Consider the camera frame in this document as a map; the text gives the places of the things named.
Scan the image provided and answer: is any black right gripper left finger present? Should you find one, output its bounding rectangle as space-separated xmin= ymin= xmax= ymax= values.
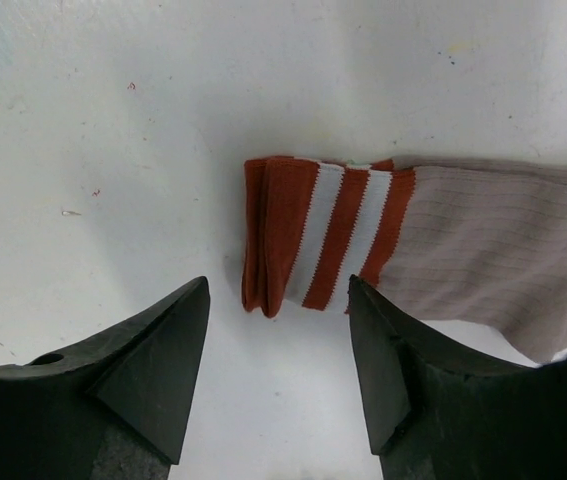
xmin=0 ymin=277 xmax=210 ymax=479

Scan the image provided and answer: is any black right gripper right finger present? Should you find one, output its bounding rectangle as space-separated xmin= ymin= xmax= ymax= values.
xmin=349 ymin=277 xmax=567 ymax=479

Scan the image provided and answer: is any beige sock with rust stripes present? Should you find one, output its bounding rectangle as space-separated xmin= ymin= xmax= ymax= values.
xmin=242 ymin=156 xmax=567 ymax=363

